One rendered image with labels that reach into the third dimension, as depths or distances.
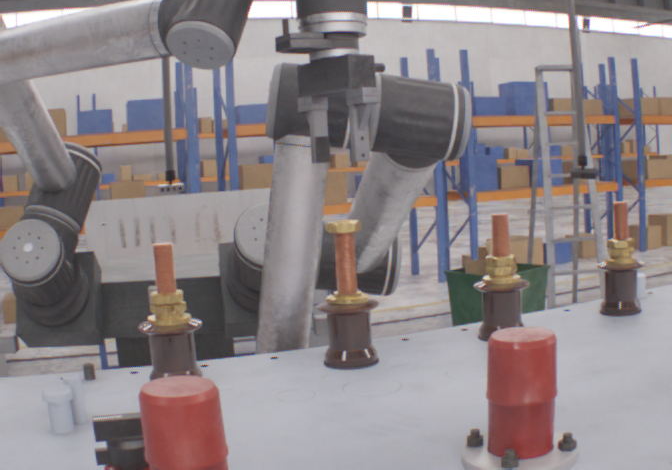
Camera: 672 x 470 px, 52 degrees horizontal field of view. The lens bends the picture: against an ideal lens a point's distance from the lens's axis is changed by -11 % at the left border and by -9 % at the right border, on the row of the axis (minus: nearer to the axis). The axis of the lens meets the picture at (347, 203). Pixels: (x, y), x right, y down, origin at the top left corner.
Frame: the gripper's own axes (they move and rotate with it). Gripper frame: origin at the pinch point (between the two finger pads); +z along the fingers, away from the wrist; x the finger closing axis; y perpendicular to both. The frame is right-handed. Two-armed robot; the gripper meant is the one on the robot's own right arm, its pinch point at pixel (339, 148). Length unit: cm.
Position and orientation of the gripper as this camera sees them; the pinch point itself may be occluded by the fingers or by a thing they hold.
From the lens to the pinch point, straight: 111.8
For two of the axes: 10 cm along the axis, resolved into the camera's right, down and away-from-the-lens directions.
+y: 7.9, -0.8, 6.1
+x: -6.1, -0.2, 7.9
